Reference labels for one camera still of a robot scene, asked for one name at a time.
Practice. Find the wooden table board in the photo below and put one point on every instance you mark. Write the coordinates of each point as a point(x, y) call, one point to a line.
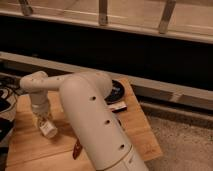
point(30, 151)

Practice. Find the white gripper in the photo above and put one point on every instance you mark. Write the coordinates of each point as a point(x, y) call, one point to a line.
point(40, 107)

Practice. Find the small white plastic bottle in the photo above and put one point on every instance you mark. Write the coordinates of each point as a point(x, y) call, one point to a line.
point(47, 128)

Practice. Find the red chili pepper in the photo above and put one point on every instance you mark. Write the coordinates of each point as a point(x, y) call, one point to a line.
point(77, 149)

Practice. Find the dark ceramic bowl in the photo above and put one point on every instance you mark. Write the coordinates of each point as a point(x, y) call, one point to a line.
point(117, 92)

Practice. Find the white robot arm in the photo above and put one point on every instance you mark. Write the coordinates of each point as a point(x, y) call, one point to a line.
point(82, 97)

